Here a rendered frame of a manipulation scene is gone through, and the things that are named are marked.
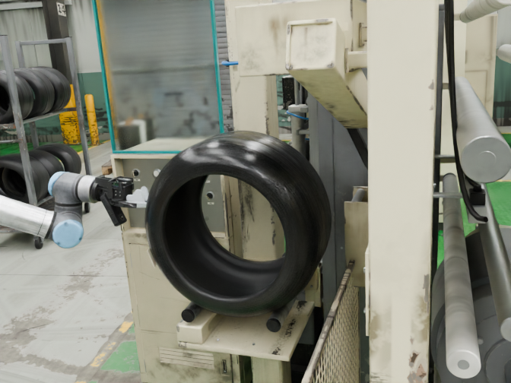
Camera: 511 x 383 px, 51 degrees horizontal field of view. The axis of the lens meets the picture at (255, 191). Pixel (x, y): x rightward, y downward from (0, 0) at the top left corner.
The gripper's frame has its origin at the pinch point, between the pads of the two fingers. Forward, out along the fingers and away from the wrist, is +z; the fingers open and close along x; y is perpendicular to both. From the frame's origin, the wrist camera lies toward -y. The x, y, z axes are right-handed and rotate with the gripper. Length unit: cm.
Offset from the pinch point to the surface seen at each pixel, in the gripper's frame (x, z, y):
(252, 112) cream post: 26.1, 24.3, 29.3
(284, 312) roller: -5, 48, -25
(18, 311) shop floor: 122, -174, -145
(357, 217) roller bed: 19, 64, 0
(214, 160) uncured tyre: -11.1, 25.9, 20.8
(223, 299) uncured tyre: -11.8, 30.6, -21.4
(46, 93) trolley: 283, -270, -16
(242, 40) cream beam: -36, 42, 54
